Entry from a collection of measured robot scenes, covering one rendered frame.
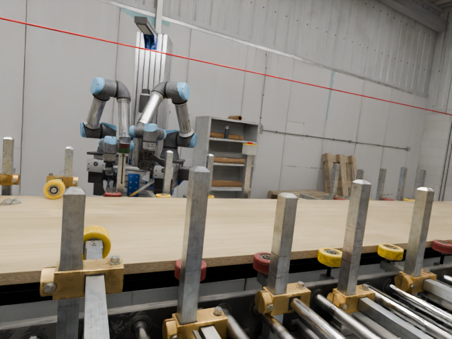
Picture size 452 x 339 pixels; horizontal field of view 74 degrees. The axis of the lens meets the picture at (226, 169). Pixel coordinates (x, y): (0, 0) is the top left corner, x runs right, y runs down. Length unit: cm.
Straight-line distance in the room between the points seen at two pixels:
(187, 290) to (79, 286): 21
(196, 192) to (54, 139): 376
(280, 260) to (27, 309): 61
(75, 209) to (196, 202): 22
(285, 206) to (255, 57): 473
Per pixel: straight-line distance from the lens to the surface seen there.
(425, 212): 112
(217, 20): 512
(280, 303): 81
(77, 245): 61
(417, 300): 113
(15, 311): 91
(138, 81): 266
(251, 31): 543
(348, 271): 93
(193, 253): 65
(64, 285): 63
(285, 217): 73
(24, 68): 441
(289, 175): 584
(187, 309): 71
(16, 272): 82
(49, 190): 150
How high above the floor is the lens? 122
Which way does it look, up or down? 5 degrees down
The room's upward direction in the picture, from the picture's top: 6 degrees clockwise
